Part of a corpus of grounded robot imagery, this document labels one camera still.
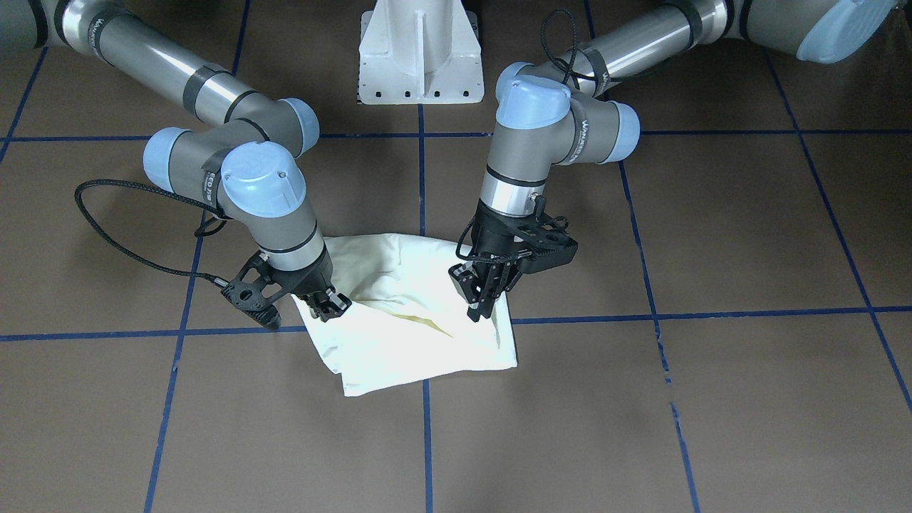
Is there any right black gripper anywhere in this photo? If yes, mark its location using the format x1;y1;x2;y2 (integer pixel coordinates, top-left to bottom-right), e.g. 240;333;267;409
282;249;352;323

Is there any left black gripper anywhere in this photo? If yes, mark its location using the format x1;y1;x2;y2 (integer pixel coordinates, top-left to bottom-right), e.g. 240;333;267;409
447;202;543;322

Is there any cream long-sleeve cat shirt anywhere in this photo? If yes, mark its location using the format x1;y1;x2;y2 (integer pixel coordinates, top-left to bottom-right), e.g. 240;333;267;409
296;234;517;397

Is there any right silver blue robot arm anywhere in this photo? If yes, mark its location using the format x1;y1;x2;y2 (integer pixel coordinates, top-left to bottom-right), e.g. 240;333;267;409
2;1;351;329

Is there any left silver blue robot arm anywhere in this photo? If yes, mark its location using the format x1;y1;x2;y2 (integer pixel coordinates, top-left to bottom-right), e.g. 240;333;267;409
449;1;896;321

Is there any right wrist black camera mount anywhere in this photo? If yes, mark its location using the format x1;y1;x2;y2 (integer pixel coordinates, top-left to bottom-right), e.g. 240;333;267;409
214;252;287;331

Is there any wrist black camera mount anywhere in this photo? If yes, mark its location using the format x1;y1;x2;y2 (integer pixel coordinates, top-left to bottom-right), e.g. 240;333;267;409
514;213;579;275
214;252;287;331

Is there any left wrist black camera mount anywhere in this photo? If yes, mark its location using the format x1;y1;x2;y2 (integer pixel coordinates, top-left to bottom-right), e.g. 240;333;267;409
514;213;579;275

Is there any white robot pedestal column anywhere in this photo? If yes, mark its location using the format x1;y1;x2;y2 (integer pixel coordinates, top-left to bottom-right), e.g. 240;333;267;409
358;1;485;106

